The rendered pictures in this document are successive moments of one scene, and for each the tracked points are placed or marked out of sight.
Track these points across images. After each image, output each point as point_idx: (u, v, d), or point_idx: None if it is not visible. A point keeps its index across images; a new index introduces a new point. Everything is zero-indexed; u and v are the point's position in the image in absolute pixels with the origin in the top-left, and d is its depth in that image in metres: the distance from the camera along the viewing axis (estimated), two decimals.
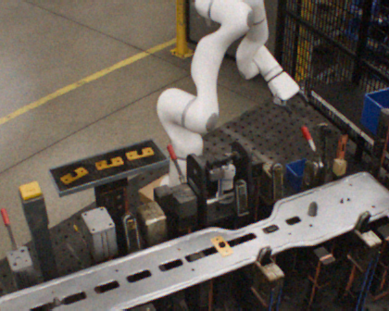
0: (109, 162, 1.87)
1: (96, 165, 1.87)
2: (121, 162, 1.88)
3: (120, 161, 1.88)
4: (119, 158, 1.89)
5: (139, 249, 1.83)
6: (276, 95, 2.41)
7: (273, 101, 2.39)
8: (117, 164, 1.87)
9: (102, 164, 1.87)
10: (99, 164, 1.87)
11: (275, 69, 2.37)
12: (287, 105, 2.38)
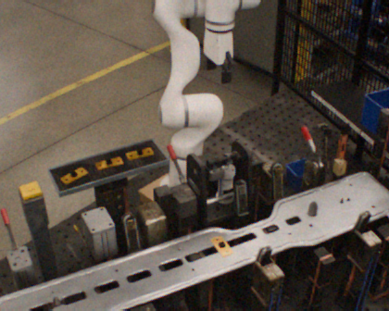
0: (109, 162, 1.87)
1: (96, 165, 1.87)
2: (121, 162, 1.88)
3: (120, 161, 1.88)
4: (119, 158, 1.89)
5: (139, 249, 1.83)
6: (225, 54, 1.65)
7: (232, 62, 1.64)
8: (117, 164, 1.87)
9: (102, 164, 1.87)
10: (99, 164, 1.87)
11: None
12: (231, 71, 1.70)
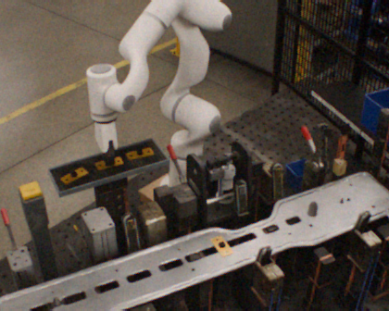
0: None
1: (96, 165, 1.87)
2: (121, 162, 1.88)
3: (120, 161, 1.88)
4: (119, 158, 1.89)
5: (139, 249, 1.83)
6: (108, 143, 1.78)
7: (112, 154, 1.79)
8: (117, 164, 1.87)
9: (102, 164, 1.87)
10: (99, 164, 1.87)
11: None
12: None
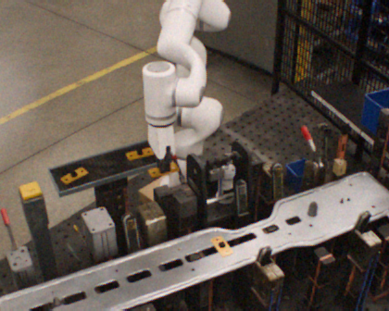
0: None
1: (149, 172, 1.72)
2: (177, 168, 1.73)
3: (176, 167, 1.73)
4: (175, 165, 1.74)
5: (139, 249, 1.83)
6: (165, 149, 1.63)
7: (169, 161, 1.63)
8: (172, 171, 1.72)
9: (156, 171, 1.72)
10: (152, 170, 1.72)
11: None
12: None
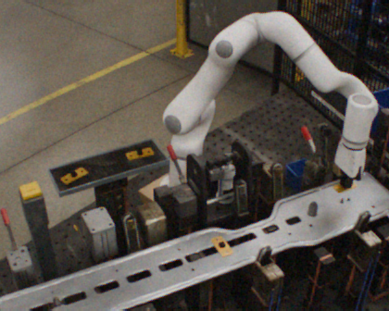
0: None
1: (335, 189, 1.93)
2: (356, 184, 1.94)
3: (354, 184, 1.95)
4: (352, 181, 1.96)
5: (139, 249, 1.83)
6: (357, 168, 1.84)
7: (359, 179, 1.85)
8: (353, 187, 1.93)
9: (339, 188, 1.93)
10: (336, 187, 1.93)
11: None
12: (353, 179, 1.91)
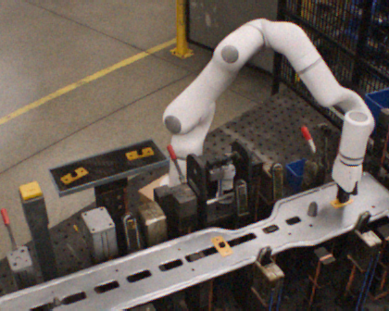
0: None
1: (332, 204, 1.97)
2: (352, 200, 1.99)
3: (350, 199, 1.99)
4: (348, 196, 2.00)
5: (139, 249, 1.83)
6: (353, 183, 1.88)
7: (357, 193, 1.89)
8: (349, 202, 1.98)
9: (336, 203, 1.98)
10: (332, 202, 1.98)
11: None
12: None
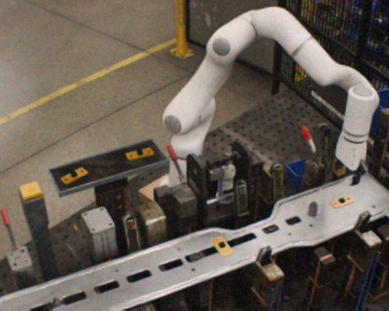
0: (343, 200, 1.97)
1: (332, 204, 1.97)
2: (352, 200, 1.99)
3: (350, 199, 1.99)
4: (348, 196, 2.00)
5: (139, 249, 1.83)
6: (359, 161, 1.81)
7: (366, 169, 1.80)
8: (349, 202, 1.98)
9: (336, 203, 1.98)
10: (332, 202, 1.98)
11: None
12: None
